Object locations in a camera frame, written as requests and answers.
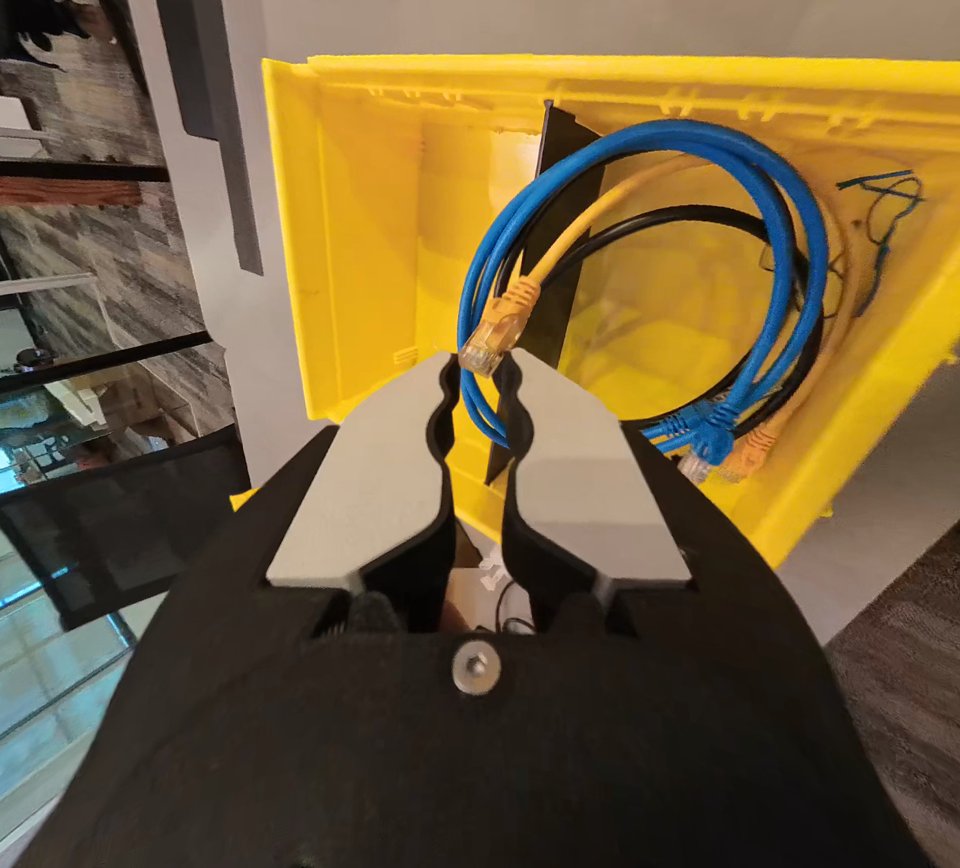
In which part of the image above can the blue ethernet cable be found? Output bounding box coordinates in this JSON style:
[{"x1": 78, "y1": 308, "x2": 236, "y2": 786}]
[{"x1": 457, "y1": 118, "x2": 830, "y2": 487}]

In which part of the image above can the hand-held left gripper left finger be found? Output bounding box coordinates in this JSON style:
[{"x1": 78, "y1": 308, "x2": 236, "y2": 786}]
[{"x1": 264, "y1": 352, "x2": 460, "y2": 607}]

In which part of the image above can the orange ethernet cable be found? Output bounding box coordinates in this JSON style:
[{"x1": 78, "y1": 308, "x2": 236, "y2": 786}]
[{"x1": 459, "y1": 155, "x2": 852, "y2": 485}]

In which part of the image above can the blue twist tie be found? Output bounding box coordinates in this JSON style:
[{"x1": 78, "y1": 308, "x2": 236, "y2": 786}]
[{"x1": 836, "y1": 170, "x2": 924, "y2": 318}]

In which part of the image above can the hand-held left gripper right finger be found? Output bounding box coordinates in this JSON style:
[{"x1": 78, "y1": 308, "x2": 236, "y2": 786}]
[{"x1": 491, "y1": 349, "x2": 693, "y2": 620}]

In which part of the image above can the black bin divider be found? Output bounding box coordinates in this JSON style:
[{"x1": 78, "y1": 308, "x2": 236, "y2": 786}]
[{"x1": 483, "y1": 99, "x2": 607, "y2": 487}]

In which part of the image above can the black ethernet cable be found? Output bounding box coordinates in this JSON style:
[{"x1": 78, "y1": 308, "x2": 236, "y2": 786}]
[{"x1": 495, "y1": 206, "x2": 826, "y2": 434}]

